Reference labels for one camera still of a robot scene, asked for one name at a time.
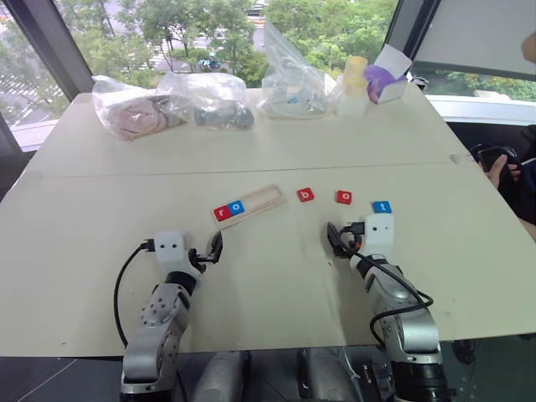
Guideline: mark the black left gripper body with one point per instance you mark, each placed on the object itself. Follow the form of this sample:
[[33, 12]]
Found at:
[[193, 256]]

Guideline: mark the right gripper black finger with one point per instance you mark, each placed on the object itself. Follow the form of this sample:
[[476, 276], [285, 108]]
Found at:
[[333, 238]]

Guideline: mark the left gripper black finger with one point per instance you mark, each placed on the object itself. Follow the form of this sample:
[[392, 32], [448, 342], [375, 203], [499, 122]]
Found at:
[[218, 249]]

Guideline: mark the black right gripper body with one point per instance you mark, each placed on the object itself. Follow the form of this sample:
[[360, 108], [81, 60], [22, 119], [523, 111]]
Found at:
[[344, 248]]

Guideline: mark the red letter tile o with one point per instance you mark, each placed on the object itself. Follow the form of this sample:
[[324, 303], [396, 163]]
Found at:
[[344, 197]]

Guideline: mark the red letter tile b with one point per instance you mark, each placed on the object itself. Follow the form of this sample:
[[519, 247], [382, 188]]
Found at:
[[305, 195]]

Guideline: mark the blue letter tile t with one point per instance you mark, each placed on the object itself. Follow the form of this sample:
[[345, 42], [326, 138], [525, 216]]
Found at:
[[382, 206]]

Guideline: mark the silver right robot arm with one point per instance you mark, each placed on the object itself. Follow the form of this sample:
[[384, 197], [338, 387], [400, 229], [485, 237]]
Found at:
[[408, 322]]

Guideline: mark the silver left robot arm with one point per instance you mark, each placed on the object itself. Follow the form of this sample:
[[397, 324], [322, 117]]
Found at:
[[161, 318]]

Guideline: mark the red letter tile r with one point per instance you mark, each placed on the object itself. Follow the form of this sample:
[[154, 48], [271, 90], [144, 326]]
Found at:
[[221, 213]]

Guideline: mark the blue letter tile o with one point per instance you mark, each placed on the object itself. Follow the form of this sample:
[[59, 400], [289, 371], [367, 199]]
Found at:
[[236, 208]]

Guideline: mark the long wooden letter tray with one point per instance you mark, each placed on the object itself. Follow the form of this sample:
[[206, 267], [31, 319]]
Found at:
[[264, 201]]

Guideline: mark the grey rounded robot leg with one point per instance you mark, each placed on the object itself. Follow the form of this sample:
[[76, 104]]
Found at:
[[220, 377], [326, 374]]

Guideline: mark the person's bare hand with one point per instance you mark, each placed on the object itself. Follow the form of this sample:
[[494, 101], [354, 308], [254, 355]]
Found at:
[[504, 173]]

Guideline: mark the clear bag with grey items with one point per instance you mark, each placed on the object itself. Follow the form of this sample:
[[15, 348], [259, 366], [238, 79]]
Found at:
[[222, 115]]

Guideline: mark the white translucent container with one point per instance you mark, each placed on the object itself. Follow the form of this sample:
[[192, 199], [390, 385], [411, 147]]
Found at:
[[352, 104]]

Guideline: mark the clear tape strip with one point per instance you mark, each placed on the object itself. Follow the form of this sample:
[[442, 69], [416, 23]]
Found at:
[[460, 158]]

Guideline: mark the tall clear plastic bag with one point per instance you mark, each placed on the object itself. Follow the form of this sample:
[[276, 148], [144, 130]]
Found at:
[[293, 92]]

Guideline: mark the clear bag with pink items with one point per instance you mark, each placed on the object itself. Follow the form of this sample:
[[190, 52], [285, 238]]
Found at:
[[134, 113]]

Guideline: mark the white open cardboard box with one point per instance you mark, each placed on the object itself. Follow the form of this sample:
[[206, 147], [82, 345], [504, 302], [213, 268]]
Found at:
[[393, 90]]

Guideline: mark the stack of yellow cups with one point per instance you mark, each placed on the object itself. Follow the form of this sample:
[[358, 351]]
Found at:
[[355, 75]]

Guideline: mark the person's dark clothing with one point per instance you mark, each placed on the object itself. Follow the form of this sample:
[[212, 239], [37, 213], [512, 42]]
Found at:
[[525, 184]]

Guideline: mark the white roller blind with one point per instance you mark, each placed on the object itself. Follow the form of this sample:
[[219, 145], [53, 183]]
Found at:
[[473, 33]]

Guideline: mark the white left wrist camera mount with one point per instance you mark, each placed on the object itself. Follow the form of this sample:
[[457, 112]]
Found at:
[[169, 249]]

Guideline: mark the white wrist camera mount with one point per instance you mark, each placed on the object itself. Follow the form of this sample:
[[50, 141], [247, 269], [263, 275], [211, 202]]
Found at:
[[169, 249], [379, 234]]

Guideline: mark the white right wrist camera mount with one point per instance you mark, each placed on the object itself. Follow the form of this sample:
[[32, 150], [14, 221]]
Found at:
[[379, 234]]

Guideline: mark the dark window frame pillar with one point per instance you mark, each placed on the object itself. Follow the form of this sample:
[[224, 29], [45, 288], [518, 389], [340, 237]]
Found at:
[[408, 29], [50, 46]]

